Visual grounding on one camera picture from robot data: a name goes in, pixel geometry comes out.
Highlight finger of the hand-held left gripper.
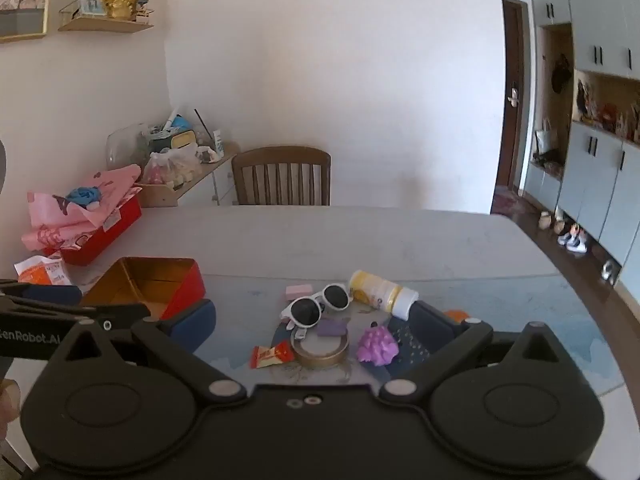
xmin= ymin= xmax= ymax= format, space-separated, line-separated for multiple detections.
xmin=0 ymin=296 xmax=152 ymax=333
xmin=0 ymin=280 xmax=83 ymax=307

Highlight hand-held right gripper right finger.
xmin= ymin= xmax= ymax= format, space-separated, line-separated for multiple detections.
xmin=380 ymin=300 xmax=566 ymax=403

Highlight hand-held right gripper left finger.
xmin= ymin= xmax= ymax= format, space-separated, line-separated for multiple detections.
xmin=47 ymin=299 xmax=248 ymax=403

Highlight red tin box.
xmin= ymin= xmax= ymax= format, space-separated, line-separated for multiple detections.
xmin=80 ymin=256 xmax=207 ymax=322

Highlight purple spiky toy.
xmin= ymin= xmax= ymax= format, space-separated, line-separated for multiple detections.
xmin=356 ymin=325 xmax=399 ymax=367

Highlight yellow white bottle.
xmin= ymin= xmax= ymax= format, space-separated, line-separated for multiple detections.
xmin=348 ymin=270 xmax=420 ymax=320

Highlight red candy wrapper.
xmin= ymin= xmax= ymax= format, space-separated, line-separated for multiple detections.
xmin=250 ymin=340 xmax=296 ymax=370

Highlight purple block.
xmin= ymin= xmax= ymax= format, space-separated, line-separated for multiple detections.
xmin=316 ymin=317 xmax=349 ymax=338

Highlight brown tape roll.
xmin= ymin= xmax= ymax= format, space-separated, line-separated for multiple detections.
xmin=291 ymin=331 xmax=350 ymax=372

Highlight white sunglasses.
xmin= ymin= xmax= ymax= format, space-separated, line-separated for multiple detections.
xmin=279 ymin=283 xmax=354 ymax=340

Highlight person's left hand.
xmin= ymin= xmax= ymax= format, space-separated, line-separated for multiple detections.
xmin=0 ymin=379 xmax=22 ymax=428

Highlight orange white packet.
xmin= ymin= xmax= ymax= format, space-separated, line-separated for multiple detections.
xmin=14 ymin=255 xmax=73 ymax=287

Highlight dark blue dotted mat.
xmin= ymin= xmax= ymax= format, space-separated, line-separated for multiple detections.
xmin=387 ymin=320 xmax=432 ymax=372

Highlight red cardboard box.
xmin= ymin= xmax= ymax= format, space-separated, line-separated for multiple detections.
xmin=42 ymin=195 xmax=143 ymax=267

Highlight red box with pink cloth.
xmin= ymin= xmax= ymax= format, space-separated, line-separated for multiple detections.
xmin=21 ymin=164 xmax=143 ymax=251

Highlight blue cloth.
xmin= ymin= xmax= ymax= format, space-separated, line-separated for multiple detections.
xmin=65 ymin=186 xmax=103 ymax=208

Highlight white wooden side cabinet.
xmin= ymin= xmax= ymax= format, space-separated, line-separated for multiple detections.
xmin=135 ymin=145 xmax=241 ymax=208

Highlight clear plastic bag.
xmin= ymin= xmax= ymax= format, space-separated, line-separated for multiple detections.
xmin=142 ymin=147 xmax=201 ymax=188

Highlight glass bowl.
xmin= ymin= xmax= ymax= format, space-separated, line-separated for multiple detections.
xmin=106 ymin=124 xmax=151 ymax=171

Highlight white sneakers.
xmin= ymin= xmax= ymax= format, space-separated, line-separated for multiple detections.
xmin=557 ymin=225 xmax=590 ymax=253

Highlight yellow teal desk organizer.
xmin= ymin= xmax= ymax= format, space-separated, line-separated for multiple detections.
xmin=150 ymin=129 xmax=198 ymax=153

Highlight wooden chair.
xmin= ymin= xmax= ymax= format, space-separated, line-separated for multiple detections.
xmin=231 ymin=146 xmax=332 ymax=207

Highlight white tote bag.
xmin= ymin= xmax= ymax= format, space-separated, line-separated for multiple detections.
xmin=535 ymin=117 xmax=560 ymax=158

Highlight brown door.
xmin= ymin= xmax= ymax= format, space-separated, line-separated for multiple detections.
xmin=495 ymin=0 xmax=528 ymax=193

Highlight row of shelf figurines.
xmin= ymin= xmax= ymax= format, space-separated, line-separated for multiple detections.
xmin=575 ymin=77 xmax=640 ymax=143

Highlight dark hanging bag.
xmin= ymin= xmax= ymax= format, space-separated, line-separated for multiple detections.
xmin=551 ymin=52 xmax=573 ymax=93

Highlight grey wall cabinet unit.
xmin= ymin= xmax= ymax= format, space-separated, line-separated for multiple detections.
xmin=520 ymin=0 xmax=640 ymax=306

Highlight wooden wall shelf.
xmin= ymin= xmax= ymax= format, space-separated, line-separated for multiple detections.
xmin=57 ymin=0 xmax=155 ymax=35

